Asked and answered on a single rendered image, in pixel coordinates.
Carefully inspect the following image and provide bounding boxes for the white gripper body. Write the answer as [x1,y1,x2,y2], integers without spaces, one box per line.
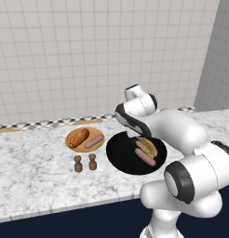
[127,129,142,139]

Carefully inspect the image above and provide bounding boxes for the yellow-brown bun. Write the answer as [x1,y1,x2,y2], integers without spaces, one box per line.
[135,137,159,158]

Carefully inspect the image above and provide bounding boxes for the black round plate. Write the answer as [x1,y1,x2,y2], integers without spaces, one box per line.
[105,130,168,176]

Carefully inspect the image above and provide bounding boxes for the pink sausage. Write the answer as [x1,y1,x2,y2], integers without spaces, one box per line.
[134,147,157,167]
[84,133,105,150]

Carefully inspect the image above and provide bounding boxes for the orange wooden bowl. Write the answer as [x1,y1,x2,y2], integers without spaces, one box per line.
[64,126,106,153]

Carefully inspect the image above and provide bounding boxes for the brown bun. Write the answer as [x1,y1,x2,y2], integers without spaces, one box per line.
[69,127,90,149]

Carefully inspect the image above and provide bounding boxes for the brown wooden shaker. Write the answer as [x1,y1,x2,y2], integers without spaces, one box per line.
[88,152,98,171]
[73,154,84,173]

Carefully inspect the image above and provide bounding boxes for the dark blue counter cabinet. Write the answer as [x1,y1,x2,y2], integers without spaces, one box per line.
[0,183,229,238]

